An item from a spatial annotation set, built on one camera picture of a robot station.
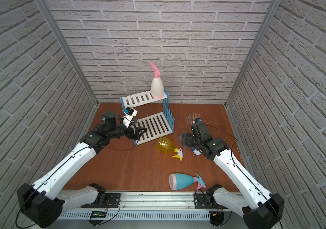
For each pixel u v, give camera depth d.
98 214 0.72
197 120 0.68
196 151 0.90
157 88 0.80
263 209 0.37
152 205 0.73
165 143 0.88
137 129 0.65
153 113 1.10
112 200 0.75
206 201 0.72
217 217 0.70
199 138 0.55
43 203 0.37
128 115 0.63
